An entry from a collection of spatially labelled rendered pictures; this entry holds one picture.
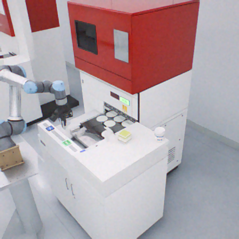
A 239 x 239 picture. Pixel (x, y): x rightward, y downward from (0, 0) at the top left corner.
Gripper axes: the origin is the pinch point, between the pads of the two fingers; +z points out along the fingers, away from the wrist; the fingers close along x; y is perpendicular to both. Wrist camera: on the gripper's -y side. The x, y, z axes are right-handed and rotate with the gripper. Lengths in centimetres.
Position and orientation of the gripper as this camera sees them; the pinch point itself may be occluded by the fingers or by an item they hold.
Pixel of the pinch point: (63, 128)
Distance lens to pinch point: 193.5
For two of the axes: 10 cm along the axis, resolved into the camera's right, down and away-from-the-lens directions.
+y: 7.6, -3.8, 5.3
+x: -6.5, -3.9, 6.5
